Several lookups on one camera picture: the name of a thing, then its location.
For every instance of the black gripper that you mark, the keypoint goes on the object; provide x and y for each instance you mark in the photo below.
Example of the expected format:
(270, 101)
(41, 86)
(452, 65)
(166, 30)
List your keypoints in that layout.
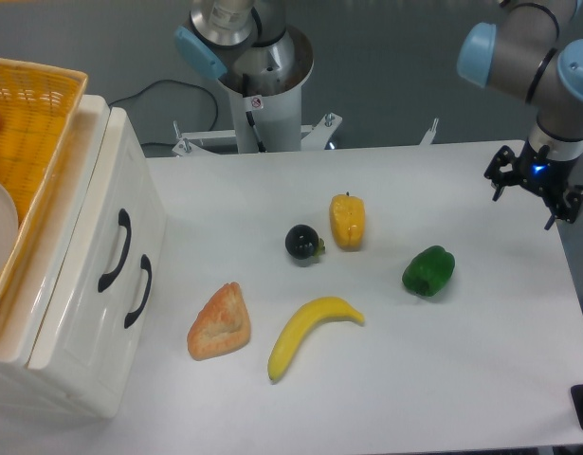
(536, 171)

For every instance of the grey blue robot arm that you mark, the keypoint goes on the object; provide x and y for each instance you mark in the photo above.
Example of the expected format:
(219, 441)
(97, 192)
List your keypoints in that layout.
(518, 58)

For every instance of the white drawer cabinet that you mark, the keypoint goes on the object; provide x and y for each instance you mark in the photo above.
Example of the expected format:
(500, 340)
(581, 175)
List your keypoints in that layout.
(26, 303)

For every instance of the green bell pepper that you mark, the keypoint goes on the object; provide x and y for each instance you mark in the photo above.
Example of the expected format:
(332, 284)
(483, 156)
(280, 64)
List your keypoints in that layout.
(429, 272)

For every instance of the yellow bell pepper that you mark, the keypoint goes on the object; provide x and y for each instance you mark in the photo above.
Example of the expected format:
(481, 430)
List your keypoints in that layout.
(347, 220)

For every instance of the yellow banana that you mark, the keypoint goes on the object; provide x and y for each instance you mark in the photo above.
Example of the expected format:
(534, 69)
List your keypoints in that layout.
(303, 322)

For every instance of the orange bread slice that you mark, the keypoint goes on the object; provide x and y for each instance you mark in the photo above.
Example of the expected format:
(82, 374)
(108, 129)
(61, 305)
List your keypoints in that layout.
(223, 325)

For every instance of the yellow woven basket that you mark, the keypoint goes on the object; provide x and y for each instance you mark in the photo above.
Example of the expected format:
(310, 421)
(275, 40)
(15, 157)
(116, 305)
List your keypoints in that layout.
(38, 103)

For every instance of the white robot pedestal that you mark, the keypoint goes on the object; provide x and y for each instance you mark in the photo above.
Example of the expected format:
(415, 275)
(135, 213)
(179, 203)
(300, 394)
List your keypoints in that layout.
(264, 88)

